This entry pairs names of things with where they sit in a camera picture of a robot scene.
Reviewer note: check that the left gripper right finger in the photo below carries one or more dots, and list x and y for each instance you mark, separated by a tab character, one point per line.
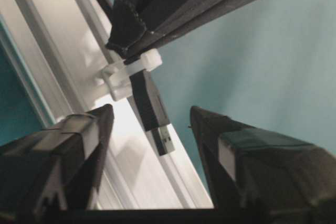
260	176

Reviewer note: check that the teal table cloth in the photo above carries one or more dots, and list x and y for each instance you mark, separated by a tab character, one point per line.
270	64

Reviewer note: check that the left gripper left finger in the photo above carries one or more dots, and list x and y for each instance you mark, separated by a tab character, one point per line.
58	168

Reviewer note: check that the aluminium rail profile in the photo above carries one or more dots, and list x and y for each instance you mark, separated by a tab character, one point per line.
60	44

